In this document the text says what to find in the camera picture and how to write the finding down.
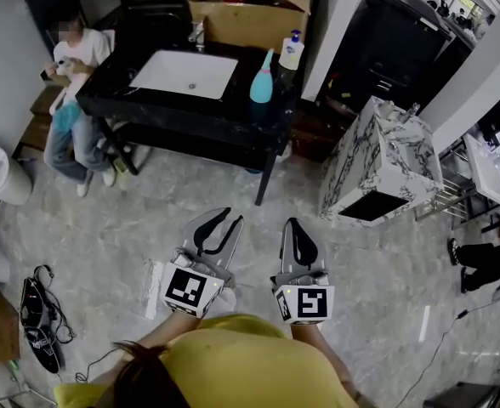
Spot white wash basin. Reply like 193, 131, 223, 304
463, 133, 500, 213

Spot teal cleaner bottle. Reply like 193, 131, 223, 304
248, 48, 276, 106

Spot metal rack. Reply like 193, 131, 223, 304
414, 136, 500, 234

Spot black chair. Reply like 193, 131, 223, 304
116, 0, 192, 38

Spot black cabinet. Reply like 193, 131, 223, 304
317, 0, 477, 114

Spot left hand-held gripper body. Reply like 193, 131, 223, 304
160, 246, 236, 319

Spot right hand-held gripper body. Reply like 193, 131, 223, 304
270, 269, 335, 326

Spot wooden bench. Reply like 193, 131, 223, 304
12, 84, 69, 162

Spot black marble vanity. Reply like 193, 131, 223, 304
75, 40, 303, 207

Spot large cardboard box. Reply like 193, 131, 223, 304
185, 0, 313, 53

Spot small chrome faucet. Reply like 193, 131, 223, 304
398, 102, 422, 123

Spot white marble vanity cabinet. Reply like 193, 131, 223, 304
319, 95, 445, 229

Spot black device with cables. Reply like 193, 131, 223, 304
18, 263, 77, 376

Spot person's yellow shirt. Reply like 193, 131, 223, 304
54, 312, 361, 408

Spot person's white trousers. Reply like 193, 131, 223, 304
208, 287, 239, 319

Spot white rectangular sink basin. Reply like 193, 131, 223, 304
128, 48, 240, 101

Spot black floor cable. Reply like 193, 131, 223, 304
395, 294, 500, 408

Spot white plastic wrap strip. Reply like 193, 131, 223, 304
144, 258, 167, 321

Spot white soap pump bottle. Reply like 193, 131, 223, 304
278, 29, 306, 70

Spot person's left forearm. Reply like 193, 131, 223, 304
87, 310, 201, 388

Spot person's right forearm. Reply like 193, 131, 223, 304
290, 322, 379, 408

